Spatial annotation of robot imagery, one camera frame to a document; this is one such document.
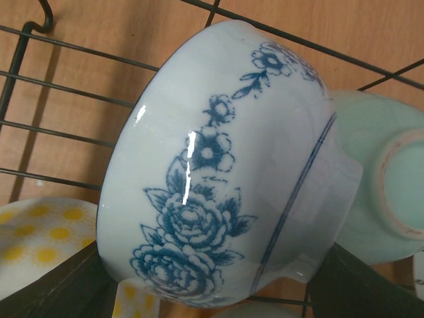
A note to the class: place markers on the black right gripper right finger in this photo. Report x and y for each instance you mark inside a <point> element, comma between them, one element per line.
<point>344,286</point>

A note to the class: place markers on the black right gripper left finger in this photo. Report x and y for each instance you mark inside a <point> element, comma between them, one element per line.
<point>79,287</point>

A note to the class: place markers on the yellow rimmed bowl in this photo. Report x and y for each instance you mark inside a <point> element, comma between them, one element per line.
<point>38,235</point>

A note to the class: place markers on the white bowl brown diamonds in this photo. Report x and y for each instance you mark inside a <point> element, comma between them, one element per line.
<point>418,274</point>

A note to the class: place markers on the pale green bowl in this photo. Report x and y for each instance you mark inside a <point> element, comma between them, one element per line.
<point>385,222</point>

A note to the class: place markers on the blue floral white bowl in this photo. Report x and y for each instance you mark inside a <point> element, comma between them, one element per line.
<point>227,175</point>

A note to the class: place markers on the black wire dish rack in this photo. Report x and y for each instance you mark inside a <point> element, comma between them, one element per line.
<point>76,83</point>

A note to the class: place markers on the white ceramic bowl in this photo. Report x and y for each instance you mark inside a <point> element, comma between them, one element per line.
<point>255,310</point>

